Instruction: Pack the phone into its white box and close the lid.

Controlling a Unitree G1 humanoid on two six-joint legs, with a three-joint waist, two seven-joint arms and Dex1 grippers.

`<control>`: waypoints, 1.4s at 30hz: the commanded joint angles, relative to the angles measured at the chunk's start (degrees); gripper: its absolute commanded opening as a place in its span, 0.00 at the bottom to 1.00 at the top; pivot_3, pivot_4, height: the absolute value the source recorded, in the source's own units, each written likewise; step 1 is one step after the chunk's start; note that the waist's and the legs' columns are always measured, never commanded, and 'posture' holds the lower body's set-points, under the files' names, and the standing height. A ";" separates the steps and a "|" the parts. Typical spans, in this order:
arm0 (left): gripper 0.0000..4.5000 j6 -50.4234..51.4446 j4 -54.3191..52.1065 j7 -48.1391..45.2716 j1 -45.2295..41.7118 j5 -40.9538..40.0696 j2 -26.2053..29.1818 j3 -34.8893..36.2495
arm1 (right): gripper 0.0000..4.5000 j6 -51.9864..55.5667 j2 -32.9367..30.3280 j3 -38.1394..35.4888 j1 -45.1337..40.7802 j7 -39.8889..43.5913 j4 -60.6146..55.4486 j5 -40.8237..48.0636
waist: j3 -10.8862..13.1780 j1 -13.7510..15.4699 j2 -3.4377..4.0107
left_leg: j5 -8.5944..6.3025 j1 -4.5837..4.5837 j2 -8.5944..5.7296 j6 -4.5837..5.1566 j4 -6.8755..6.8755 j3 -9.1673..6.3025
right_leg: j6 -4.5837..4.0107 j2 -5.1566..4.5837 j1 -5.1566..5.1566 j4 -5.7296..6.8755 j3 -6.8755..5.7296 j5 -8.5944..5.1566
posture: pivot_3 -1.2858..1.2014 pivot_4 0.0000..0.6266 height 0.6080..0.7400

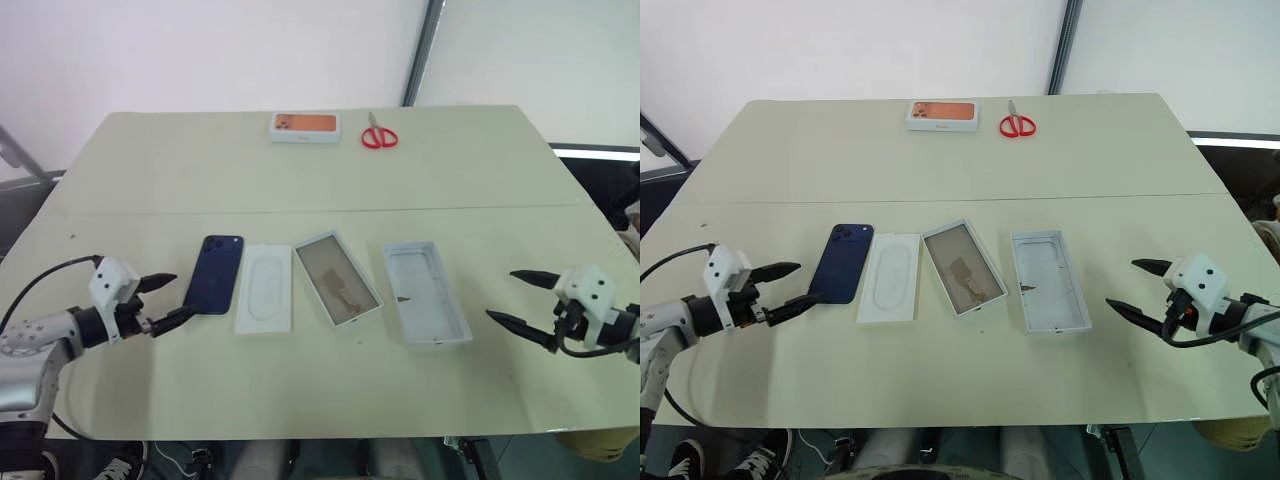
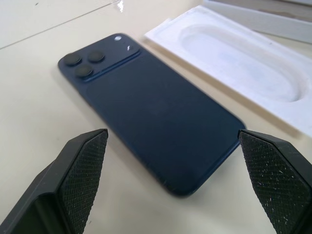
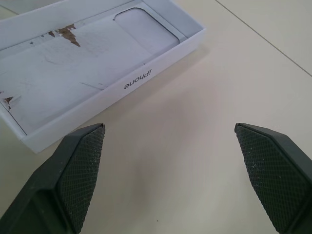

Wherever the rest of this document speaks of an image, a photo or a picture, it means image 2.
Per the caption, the white box showing blue smartphone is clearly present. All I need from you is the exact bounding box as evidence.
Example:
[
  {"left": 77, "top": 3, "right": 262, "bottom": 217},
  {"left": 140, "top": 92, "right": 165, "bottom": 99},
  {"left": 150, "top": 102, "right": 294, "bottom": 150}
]
[{"left": 143, "top": 4, "right": 312, "bottom": 136}]

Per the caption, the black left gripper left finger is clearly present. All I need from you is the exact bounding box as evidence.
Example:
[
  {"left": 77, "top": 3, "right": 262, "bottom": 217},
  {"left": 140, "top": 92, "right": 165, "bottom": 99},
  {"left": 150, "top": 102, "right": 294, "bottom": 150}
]
[{"left": 0, "top": 128, "right": 109, "bottom": 234}]

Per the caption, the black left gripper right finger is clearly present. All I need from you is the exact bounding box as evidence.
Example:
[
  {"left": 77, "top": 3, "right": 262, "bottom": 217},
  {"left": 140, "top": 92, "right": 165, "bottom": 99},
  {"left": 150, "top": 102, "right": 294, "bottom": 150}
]
[{"left": 237, "top": 129, "right": 312, "bottom": 234}]

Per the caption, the dark blue smartphone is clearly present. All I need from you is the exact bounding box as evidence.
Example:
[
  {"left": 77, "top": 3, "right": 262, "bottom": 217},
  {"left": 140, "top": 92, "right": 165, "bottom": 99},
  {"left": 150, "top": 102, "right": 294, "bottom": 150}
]
[{"left": 57, "top": 32, "right": 247, "bottom": 198}]

